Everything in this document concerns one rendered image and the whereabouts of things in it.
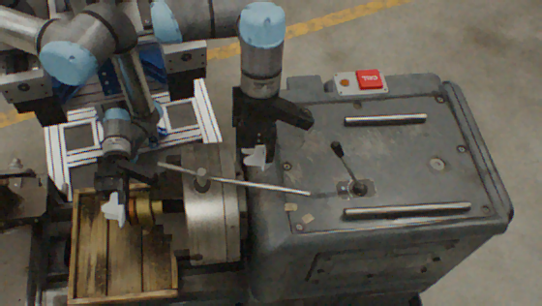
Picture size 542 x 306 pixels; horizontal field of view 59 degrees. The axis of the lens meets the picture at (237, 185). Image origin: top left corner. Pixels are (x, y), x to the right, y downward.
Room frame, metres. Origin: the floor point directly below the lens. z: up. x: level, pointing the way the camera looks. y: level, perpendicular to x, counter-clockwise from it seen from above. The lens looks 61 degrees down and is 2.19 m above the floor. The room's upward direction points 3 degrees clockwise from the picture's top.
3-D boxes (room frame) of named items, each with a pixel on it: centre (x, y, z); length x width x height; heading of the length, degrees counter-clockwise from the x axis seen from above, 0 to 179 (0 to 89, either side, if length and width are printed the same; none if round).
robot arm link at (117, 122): (0.80, 0.36, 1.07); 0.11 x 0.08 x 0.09; 9
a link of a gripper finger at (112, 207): (0.53, 0.32, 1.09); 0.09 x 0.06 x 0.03; 9
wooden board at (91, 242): (0.53, 0.33, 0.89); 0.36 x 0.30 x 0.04; 9
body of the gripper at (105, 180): (0.64, 0.34, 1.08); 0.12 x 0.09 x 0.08; 9
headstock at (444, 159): (0.65, -0.31, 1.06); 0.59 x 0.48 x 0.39; 99
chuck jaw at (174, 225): (0.47, 0.14, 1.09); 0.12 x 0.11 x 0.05; 9
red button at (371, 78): (0.86, -0.33, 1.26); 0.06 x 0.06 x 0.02; 9
